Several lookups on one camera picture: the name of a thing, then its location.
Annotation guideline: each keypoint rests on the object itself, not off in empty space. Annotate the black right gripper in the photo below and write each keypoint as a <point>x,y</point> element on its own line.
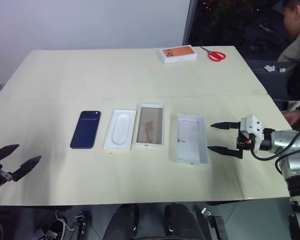
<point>241,143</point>

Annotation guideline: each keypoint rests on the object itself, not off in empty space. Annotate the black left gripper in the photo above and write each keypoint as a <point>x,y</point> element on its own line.
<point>0,175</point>

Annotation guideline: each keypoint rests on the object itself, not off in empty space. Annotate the dark blue smartphone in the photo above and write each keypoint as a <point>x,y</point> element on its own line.
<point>85,131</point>

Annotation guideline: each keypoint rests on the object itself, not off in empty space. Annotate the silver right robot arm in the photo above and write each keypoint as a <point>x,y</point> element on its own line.
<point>280,141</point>

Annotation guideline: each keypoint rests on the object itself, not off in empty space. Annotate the scratched white tray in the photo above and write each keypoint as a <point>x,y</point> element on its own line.
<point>192,142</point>

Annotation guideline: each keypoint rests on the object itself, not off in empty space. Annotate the white phone box base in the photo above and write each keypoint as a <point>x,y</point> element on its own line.
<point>150,125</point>

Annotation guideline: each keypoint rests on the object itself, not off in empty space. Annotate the orange printed phone box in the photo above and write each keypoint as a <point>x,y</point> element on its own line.
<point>178,53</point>

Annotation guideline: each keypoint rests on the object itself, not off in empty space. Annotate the person's bare hand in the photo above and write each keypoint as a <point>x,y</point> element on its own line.
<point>295,117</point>

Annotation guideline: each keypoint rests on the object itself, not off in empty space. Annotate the dark grey side table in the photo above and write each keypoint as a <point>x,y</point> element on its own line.
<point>272,82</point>

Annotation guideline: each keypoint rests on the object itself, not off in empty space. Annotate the black sneaker with white laces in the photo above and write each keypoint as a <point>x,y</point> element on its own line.
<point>56,230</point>

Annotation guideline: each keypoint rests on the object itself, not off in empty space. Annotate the crumpled white tissue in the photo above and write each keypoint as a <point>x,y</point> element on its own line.
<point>282,70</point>
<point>270,67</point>

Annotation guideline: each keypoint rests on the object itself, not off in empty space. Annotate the black rounded shape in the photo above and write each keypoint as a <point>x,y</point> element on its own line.
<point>120,222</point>
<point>182,222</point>

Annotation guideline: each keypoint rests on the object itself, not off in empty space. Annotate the white moulded insert tray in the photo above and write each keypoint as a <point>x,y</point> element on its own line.
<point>120,130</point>

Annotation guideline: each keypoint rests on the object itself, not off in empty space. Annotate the black metal strut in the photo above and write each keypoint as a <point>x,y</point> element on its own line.
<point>296,227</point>

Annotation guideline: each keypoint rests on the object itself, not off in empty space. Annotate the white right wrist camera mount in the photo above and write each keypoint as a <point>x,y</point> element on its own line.
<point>251,125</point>

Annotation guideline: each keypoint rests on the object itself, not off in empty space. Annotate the black metal bracket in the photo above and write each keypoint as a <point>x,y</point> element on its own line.
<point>218,227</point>
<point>79,221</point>

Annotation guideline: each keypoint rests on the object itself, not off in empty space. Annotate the dark window frame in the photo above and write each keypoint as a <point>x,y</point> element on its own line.
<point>187,22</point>

